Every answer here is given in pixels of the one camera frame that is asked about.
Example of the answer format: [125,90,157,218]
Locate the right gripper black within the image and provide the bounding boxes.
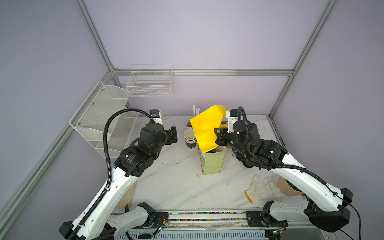
[210,126,247,157]

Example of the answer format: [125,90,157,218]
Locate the single yellow napkin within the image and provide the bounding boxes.
[190,105,227,154]

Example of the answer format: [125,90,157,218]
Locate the white and green paper bag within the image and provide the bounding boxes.
[199,146,227,175]

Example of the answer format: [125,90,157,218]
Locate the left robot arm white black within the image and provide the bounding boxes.
[59,122,178,240]

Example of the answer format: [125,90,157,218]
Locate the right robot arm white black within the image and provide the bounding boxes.
[214,120,353,233]

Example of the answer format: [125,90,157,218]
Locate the stack of black paper cups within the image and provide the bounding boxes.
[184,128,197,149]

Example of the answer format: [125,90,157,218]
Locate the white work glove right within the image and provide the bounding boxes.
[245,175,283,204]

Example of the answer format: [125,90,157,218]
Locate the white two-tier mesh shelf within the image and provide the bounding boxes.
[69,82,139,159]

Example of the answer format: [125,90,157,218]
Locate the tan bowl with green plant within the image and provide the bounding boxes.
[278,177,304,197]

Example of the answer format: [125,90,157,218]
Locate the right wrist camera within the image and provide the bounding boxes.
[226,109,239,133]

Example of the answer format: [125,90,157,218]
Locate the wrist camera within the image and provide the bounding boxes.
[149,110,163,125]
[226,109,239,133]

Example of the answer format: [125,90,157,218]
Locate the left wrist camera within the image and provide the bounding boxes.
[149,110,163,125]

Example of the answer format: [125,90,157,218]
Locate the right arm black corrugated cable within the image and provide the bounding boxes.
[236,106,340,197]

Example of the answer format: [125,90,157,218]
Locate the white wire basket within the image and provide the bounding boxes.
[126,65,174,97]

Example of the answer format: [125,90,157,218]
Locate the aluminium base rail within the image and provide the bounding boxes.
[82,208,334,232]

